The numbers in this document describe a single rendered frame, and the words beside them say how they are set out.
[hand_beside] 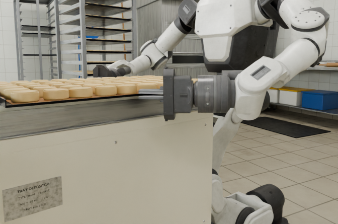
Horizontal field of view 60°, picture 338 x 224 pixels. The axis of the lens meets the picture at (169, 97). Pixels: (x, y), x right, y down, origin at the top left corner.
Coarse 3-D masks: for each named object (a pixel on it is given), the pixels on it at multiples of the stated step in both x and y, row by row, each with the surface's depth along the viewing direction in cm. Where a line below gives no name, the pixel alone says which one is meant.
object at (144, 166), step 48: (0, 144) 54; (48, 144) 60; (96, 144) 66; (144, 144) 75; (192, 144) 86; (0, 192) 55; (48, 192) 60; (96, 192) 67; (144, 192) 76; (192, 192) 88
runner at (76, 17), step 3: (78, 15) 230; (69, 18) 246; (72, 18) 241; (75, 18) 235; (78, 18) 230; (60, 21) 265; (63, 21) 259; (66, 21) 252; (69, 21) 247; (72, 21) 247; (60, 24) 268
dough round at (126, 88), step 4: (124, 84) 73; (128, 84) 73; (120, 88) 69; (124, 88) 69; (128, 88) 69; (132, 88) 70; (136, 88) 72; (120, 92) 69; (124, 92) 69; (128, 92) 69; (132, 92) 70
